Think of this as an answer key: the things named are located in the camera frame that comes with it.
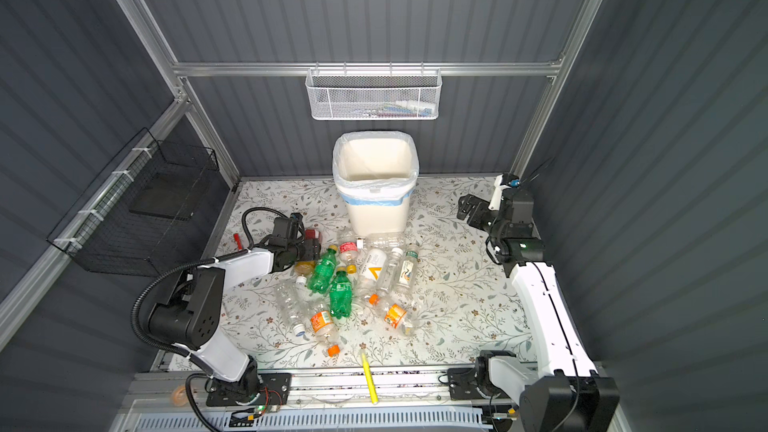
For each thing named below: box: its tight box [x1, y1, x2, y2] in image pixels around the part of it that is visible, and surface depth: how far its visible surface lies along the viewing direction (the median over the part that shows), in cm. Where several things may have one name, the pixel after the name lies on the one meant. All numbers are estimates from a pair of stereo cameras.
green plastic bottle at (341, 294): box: [329, 266, 353, 320], surface depth 88 cm
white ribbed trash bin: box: [332, 130, 419, 236], surface depth 95 cm
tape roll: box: [171, 385, 188, 407], surface depth 75 cm
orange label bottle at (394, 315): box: [367, 293, 415, 337], surface depth 84 cm
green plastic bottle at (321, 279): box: [308, 245, 338, 294], surface depth 93 cm
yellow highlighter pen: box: [362, 351, 379, 404], surface depth 77 cm
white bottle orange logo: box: [358, 248, 387, 305], surface depth 91 cm
